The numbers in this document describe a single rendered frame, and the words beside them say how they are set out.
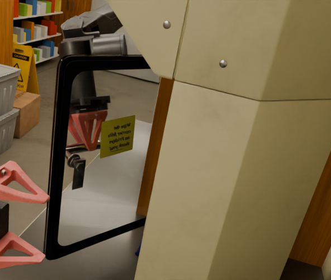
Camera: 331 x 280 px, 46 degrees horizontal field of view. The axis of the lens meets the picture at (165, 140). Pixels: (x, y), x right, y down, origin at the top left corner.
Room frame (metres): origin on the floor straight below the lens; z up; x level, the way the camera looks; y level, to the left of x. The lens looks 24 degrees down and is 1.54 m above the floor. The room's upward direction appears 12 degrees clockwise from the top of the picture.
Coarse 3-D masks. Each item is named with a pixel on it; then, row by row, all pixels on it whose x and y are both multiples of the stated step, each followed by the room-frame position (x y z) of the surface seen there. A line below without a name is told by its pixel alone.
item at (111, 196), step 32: (96, 96) 0.62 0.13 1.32; (128, 96) 0.67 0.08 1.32; (160, 96) 0.72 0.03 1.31; (96, 128) 0.62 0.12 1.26; (128, 128) 0.68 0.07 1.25; (160, 128) 0.74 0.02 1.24; (96, 160) 0.63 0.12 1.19; (128, 160) 0.69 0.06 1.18; (64, 192) 0.59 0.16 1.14; (96, 192) 0.64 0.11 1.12; (128, 192) 0.70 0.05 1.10; (64, 224) 0.59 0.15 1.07; (96, 224) 0.64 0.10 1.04
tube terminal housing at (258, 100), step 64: (192, 0) 0.48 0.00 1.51; (256, 0) 0.47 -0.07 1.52; (320, 0) 0.50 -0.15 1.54; (192, 64) 0.48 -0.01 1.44; (256, 64) 0.47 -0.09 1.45; (320, 64) 0.52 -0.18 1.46; (192, 128) 0.48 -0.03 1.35; (256, 128) 0.47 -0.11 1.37; (320, 128) 0.55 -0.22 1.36; (192, 192) 0.47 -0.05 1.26; (256, 192) 0.49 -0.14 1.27; (192, 256) 0.47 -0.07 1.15; (256, 256) 0.53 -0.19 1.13
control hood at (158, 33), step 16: (112, 0) 0.49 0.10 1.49; (128, 0) 0.49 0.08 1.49; (144, 0) 0.49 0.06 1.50; (160, 0) 0.49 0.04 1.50; (176, 0) 0.48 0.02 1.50; (128, 16) 0.49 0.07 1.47; (144, 16) 0.49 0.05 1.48; (160, 16) 0.48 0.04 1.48; (176, 16) 0.48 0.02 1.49; (128, 32) 0.49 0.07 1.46; (144, 32) 0.49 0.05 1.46; (160, 32) 0.48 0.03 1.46; (176, 32) 0.48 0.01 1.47; (144, 48) 0.49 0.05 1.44; (160, 48) 0.48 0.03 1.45; (176, 48) 0.48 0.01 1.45; (160, 64) 0.48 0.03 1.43; (176, 64) 0.48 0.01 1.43
